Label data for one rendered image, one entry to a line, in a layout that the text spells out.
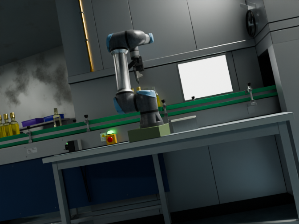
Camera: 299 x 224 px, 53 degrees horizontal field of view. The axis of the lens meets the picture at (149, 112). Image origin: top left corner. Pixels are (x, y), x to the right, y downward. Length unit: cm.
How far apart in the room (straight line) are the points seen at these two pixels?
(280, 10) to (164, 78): 100
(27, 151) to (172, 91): 125
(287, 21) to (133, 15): 123
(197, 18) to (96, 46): 91
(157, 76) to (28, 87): 451
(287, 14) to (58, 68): 474
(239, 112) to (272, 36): 60
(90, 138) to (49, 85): 415
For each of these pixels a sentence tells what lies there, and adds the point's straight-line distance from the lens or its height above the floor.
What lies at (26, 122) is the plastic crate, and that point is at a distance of 625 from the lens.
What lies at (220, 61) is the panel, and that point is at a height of 126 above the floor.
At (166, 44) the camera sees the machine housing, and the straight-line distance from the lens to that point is 266.
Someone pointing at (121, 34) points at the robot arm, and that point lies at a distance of 200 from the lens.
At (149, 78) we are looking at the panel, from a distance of 257.
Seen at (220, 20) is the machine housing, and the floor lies 161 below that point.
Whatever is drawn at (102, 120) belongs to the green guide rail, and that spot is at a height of 94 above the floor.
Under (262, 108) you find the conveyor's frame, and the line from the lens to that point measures 245.
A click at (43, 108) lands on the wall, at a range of 648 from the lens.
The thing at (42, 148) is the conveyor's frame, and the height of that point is 82.
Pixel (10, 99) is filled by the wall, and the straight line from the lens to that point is 708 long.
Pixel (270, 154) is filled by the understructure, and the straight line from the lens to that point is 269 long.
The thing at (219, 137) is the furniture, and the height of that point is 69.
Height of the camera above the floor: 78
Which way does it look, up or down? 4 degrees up
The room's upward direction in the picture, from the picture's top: 11 degrees counter-clockwise
